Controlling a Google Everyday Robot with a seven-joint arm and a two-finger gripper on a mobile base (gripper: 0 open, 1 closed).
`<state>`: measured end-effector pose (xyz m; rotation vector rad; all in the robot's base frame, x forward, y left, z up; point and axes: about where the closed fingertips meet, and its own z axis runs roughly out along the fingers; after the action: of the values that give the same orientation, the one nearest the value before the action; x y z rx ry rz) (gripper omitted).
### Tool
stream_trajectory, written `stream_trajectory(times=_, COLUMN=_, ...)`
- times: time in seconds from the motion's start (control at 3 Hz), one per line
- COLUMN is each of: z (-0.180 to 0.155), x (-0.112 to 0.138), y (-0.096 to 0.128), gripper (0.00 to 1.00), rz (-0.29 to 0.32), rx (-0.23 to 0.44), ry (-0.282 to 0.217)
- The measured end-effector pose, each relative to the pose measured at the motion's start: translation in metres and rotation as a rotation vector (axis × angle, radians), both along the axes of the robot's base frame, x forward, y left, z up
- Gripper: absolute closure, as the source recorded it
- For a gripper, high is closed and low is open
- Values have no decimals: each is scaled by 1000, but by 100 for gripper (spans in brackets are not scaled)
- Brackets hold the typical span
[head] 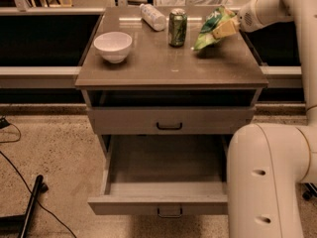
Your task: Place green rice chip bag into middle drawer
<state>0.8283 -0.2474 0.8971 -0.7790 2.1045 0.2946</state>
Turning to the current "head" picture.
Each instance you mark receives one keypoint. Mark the closed grey upper drawer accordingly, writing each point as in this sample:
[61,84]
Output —
[168,120]

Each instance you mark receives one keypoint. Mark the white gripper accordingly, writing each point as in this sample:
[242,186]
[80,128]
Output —
[248,18]

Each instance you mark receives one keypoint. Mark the open grey lower drawer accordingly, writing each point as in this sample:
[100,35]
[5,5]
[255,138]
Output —
[164,175]

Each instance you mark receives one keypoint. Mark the white ceramic bowl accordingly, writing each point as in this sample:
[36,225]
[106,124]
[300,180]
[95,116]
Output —
[113,46]

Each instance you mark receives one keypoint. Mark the metal window railing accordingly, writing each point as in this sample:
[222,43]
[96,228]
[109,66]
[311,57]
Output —
[45,48]

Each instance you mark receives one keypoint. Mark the grey drawer cabinet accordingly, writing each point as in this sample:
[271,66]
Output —
[156,75]

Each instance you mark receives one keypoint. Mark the green rice chip bag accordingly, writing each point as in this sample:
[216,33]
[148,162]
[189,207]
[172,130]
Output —
[215,19]

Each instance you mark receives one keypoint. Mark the green soda can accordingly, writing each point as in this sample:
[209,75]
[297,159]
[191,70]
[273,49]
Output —
[177,26]

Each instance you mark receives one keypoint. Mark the clear plastic water bottle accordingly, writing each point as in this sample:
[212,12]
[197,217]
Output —
[153,17]

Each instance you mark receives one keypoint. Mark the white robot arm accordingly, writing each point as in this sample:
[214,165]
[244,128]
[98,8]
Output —
[265,162]

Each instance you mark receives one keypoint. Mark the black stand leg left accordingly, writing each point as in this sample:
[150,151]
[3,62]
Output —
[20,224]

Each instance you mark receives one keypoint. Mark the black stand leg right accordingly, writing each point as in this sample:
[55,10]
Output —
[311,190]

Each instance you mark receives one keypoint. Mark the black stand leg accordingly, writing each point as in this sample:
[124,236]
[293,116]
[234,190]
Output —
[311,190]
[20,224]

